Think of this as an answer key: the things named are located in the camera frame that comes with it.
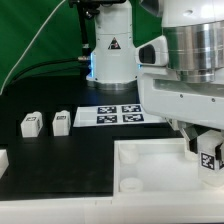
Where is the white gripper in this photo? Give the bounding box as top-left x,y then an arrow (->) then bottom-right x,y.
135,36 -> 224,154

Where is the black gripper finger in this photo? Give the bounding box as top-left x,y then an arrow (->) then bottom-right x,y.
215,140 -> 224,161

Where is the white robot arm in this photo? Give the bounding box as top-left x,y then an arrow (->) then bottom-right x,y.
87,0 -> 224,161

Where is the white paper with tags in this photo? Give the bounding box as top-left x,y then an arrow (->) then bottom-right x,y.
73,104 -> 165,127

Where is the green backdrop curtain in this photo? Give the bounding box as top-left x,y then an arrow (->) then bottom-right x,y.
0,0 -> 168,88

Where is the black cable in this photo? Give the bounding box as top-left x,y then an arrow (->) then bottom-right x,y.
6,57 -> 92,88

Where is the white cable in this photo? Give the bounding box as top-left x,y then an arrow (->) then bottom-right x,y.
0,0 -> 68,96

